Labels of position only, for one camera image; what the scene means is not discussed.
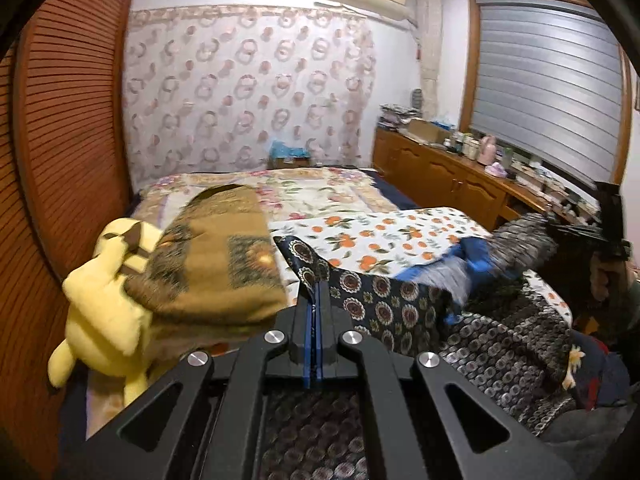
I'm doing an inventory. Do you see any wooden sideboard cabinet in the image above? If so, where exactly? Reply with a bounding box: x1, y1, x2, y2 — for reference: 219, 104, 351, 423
372, 128, 578, 231

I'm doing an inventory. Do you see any grey window blind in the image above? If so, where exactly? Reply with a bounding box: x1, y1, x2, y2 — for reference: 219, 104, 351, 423
470, 0, 623, 183

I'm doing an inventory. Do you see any orange print bed sheet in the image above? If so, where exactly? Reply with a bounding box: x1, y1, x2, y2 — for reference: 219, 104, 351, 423
268, 206, 574, 326

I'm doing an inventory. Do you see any navy patterned silk garment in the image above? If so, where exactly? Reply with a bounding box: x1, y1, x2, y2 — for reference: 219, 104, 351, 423
269, 214, 574, 479

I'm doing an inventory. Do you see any patterned wall curtain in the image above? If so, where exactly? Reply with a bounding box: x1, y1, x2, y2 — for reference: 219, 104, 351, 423
122, 6, 376, 188

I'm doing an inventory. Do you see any pink kettle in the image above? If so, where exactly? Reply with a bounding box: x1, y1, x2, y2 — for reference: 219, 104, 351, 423
477, 134, 497, 166

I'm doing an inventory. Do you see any blue bag behind bed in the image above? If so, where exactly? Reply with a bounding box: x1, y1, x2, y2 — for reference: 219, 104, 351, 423
268, 141, 311, 169

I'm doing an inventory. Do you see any yellow plush toy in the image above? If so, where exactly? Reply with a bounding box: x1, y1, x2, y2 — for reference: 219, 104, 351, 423
48, 218, 163, 405

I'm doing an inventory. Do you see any floral quilt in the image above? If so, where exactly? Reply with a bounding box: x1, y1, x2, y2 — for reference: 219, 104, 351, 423
132, 167, 399, 229

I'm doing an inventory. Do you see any cardboard box on sideboard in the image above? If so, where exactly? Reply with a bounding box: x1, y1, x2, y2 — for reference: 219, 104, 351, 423
408, 118, 450, 144

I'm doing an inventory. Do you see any olive brown folded blanket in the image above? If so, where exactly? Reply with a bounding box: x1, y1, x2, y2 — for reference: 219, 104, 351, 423
124, 184, 288, 359

